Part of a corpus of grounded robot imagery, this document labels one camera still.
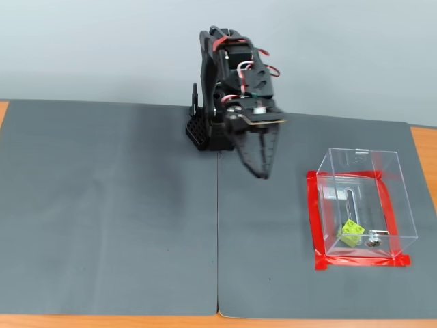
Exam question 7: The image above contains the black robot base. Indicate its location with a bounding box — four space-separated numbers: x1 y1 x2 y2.
184 113 237 153

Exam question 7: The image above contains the green lego block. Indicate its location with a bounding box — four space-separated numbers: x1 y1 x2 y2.
336 219 366 248

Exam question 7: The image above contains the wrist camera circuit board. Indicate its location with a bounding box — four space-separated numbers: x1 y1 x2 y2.
235 104 289 128

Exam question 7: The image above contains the red tape strip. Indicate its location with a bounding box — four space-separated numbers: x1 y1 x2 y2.
373 152 401 258
307 169 384 181
313 254 411 272
305 170 330 264

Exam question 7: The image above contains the silver metal box lock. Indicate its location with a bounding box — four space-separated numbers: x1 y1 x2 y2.
365 229 391 248

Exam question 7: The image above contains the transparent plastic box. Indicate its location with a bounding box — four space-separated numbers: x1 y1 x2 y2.
315 147 419 260

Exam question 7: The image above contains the black table clamp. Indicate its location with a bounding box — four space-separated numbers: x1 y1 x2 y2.
188 82 206 119

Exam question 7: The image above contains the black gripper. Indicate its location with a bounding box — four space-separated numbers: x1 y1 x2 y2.
221 98 288 181

